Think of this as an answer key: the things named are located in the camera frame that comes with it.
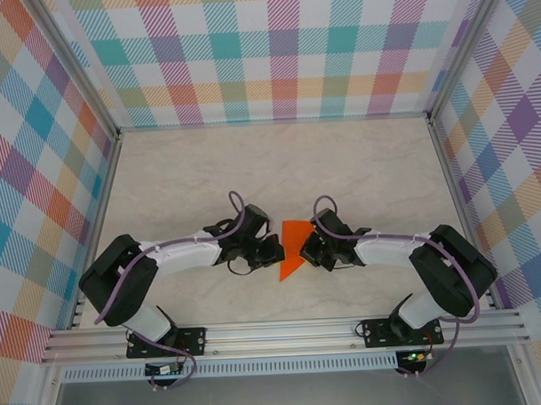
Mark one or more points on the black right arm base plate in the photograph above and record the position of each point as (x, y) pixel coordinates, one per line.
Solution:
(377, 332)

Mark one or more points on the grey metal panel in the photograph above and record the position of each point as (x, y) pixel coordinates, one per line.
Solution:
(281, 395)

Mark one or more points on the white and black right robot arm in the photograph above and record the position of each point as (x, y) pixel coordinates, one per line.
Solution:
(383, 249)

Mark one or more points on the tall aluminium frame post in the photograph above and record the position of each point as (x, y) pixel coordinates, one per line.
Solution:
(70, 67)
(465, 49)

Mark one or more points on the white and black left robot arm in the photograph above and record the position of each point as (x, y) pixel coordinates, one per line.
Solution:
(183, 254)

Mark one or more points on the aluminium back rail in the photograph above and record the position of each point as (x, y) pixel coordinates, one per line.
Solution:
(272, 121)

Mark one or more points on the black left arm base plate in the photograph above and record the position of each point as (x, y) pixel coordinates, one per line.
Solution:
(193, 340)

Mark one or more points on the orange paper sheet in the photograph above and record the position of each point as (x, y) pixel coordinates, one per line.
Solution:
(292, 242)

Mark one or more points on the aluminium front mounting rail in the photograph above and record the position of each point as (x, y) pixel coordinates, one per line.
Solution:
(279, 337)

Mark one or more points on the aluminium side rail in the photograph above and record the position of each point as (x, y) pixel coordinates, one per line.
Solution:
(100, 217)
(459, 205)

